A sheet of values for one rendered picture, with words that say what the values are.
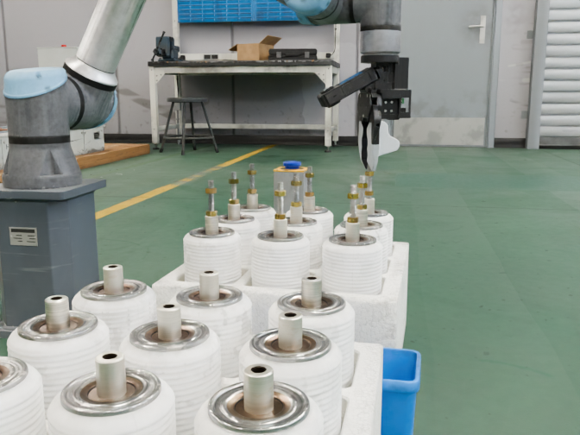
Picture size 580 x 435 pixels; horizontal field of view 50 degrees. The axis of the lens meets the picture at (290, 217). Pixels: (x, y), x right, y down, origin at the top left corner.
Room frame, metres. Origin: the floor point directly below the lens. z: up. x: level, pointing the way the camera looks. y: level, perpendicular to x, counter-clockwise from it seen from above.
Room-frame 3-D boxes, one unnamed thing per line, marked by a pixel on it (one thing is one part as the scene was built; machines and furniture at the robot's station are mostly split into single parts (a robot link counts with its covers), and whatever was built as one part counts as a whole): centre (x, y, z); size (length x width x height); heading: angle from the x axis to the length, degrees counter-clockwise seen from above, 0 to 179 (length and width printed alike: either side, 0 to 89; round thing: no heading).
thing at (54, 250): (1.26, 0.50, 0.15); 0.19 x 0.19 x 0.30; 80
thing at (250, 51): (5.80, 0.31, 0.87); 0.40 x 0.30 x 0.23; 66
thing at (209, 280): (0.68, 0.09, 0.26); 0.02 x 0.02 x 0.03
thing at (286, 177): (1.40, 0.00, 0.16); 0.07 x 0.07 x 0.31; 77
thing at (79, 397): (0.45, 0.14, 0.25); 0.08 x 0.08 x 0.01
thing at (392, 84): (1.20, -0.17, 0.49); 0.09 x 0.08 x 0.12; 102
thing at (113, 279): (0.70, 0.21, 0.26); 0.02 x 0.02 x 0.03
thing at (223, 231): (1.02, 0.13, 0.25); 0.08 x 0.08 x 0.01
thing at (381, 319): (1.10, -0.01, 0.09); 0.39 x 0.39 x 0.18; 77
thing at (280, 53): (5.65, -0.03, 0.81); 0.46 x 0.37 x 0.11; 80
